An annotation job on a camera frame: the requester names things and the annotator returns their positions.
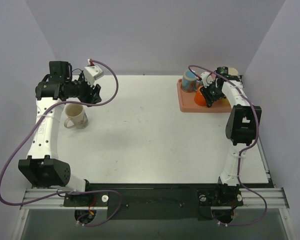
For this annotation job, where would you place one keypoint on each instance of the aluminium rail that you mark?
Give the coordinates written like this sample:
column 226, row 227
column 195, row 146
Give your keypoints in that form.
column 274, row 197

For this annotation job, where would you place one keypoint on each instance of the cream floral mug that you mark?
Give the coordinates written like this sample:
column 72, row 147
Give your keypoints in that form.
column 76, row 117

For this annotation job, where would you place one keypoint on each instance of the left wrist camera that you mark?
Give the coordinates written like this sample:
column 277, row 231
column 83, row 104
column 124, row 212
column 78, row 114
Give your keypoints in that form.
column 92, row 73

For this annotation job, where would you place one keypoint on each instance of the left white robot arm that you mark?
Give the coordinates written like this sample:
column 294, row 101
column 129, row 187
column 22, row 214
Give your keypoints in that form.
column 42, row 167

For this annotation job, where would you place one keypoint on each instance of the blue-bottom cartoon mug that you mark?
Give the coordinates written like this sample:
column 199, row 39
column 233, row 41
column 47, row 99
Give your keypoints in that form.
column 189, row 82

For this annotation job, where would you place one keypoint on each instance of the pink plastic tray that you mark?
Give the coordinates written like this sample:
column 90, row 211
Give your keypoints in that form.
column 187, row 104

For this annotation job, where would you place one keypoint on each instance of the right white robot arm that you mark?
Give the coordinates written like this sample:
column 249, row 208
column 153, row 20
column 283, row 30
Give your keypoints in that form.
column 242, row 127

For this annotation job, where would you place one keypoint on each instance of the cream green mug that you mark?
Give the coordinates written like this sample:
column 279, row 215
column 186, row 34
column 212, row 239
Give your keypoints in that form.
column 233, row 72

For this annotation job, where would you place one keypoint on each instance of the orange mug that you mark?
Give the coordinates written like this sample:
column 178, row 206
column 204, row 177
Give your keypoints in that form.
column 199, row 99

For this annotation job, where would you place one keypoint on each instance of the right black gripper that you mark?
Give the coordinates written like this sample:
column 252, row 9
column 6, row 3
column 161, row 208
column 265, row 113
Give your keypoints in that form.
column 209, row 94

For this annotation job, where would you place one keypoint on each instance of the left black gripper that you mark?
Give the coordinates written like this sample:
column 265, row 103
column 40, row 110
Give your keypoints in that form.
column 90, row 93

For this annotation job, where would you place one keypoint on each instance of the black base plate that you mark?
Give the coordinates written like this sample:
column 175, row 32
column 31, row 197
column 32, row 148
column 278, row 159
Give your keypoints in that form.
column 158, row 201

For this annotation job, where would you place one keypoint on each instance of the yellow mug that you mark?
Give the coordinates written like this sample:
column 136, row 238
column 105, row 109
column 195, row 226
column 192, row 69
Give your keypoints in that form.
column 224, row 102

